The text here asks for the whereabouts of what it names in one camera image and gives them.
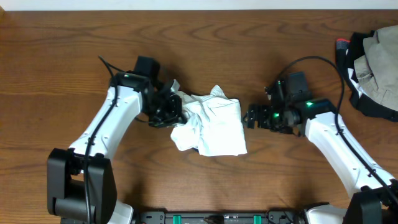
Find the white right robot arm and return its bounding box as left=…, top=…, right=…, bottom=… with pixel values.
left=243, top=72, right=397, bottom=223

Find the black garment with red trim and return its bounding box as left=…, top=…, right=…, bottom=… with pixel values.
left=335, top=30, right=397, bottom=122

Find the white t-shirt with black stripes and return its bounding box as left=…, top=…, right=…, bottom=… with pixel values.
left=170, top=85, right=248, bottom=157

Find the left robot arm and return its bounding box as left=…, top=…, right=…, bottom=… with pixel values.
left=47, top=56, right=187, bottom=224

